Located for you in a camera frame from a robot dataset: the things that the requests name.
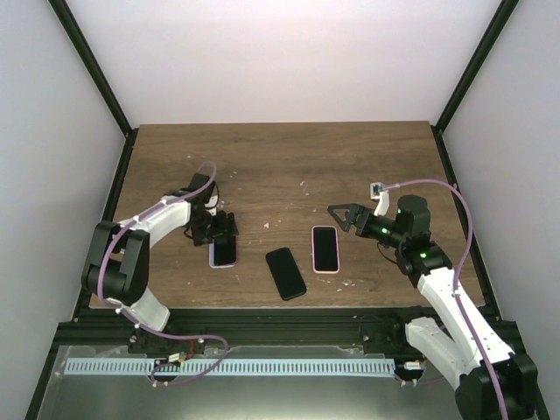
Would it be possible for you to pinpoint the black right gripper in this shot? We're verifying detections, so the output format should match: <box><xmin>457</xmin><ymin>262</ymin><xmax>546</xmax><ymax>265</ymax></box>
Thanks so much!
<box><xmin>328</xmin><ymin>204</ymin><xmax>406</xmax><ymax>249</ymax></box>

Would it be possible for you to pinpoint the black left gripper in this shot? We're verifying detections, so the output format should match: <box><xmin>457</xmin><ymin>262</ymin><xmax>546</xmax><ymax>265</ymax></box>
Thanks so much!
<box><xmin>189</xmin><ymin>211</ymin><xmax>239</xmax><ymax>246</ymax></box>

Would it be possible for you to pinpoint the lavender phone case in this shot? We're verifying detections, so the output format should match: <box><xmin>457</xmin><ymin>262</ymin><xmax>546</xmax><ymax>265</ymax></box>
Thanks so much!
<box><xmin>208</xmin><ymin>234</ymin><xmax>240</xmax><ymax>270</ymax></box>

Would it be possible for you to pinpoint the dark red smartphone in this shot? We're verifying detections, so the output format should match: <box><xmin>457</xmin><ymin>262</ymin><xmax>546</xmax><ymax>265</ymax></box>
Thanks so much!
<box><xmin>213</xmin><ymin>235</ymin><xmax>237</xmax><ymax>266</ymax></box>

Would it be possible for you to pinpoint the pink phone case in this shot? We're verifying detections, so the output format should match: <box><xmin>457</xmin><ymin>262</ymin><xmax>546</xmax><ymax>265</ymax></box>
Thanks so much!
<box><xmin>311</xmin><ymin>225</ymin><xmax>342</xmax><ymax>276</ymax></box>

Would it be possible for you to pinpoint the black phone case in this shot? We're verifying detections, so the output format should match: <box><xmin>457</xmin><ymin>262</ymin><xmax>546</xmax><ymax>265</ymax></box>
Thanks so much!
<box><xmin>264</xmin><ymin>246</ymin><xmax>308</xmax><ymax>302</ymax></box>

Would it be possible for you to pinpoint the black smartphone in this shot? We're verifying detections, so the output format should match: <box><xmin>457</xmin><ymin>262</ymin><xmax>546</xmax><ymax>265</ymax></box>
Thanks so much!
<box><xmin>267</xmin><ymin>248</ymin><xmax>306</xmax><ymax>299</ymax></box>

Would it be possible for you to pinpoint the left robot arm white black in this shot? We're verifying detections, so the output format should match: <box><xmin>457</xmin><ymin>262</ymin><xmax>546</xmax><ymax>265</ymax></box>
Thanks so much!
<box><xmin>81</xmin><ymin>172</ymin><xmax>238</xmax><ymax>354</ymax></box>

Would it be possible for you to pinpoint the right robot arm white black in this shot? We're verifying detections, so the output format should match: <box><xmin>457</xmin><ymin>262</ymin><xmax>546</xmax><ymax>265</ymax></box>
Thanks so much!
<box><xmin>327</xmin><ymin>192</ymin><xmax>538</xmax><ymax>419</ymax></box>

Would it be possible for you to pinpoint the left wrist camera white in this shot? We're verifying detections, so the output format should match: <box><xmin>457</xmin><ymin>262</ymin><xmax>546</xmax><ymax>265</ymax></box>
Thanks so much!
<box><xmin>205</xmin><ymin>194</ymin><xmax>221</xmax><ymax>214</ymax></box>

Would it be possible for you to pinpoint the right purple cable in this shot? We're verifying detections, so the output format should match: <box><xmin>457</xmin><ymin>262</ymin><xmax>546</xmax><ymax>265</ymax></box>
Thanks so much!
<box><xmin>380</xmin><ymin>178</ymin><xmax>511</xmax><ymax>419</ymax></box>

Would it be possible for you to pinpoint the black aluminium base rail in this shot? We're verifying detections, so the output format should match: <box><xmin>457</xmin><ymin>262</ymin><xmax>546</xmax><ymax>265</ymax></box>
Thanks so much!
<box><xmin>53</xmin><ymin>306</ymin><xmax>437</xmax><ymax>356</ymax></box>

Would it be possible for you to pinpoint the white slotted cable duct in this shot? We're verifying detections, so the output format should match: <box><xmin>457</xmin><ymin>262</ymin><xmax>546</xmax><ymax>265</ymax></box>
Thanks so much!
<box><xmin>63</xmin><ymin>358</ymin><xmax>396</xmax><ymax>378</ymax></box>

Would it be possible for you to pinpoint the right black frame post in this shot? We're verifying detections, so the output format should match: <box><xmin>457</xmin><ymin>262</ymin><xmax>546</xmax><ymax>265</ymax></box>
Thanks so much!
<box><xmin>435</xmin><ymin>0</ymin><xmax>522</xmax><ymax>130</ymax></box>

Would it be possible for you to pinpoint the black frame post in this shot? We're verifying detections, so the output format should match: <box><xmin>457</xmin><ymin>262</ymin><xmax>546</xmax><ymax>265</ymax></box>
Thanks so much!
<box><xmin>46</xmin><ymin>0</ymin><xmax>134</xmax><ymax>137</ymax></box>
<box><xmin>435</xmin><ymin>0</ymin><xmax>522</xmax><ymax>130</ymax></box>

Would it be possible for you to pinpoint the left black frame post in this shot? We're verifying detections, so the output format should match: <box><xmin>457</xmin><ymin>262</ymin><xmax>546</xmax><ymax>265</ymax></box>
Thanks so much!
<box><xmin>46</xmin><ymin>0</ymin><xmax>134</xmax><ymax>137</ymax></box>

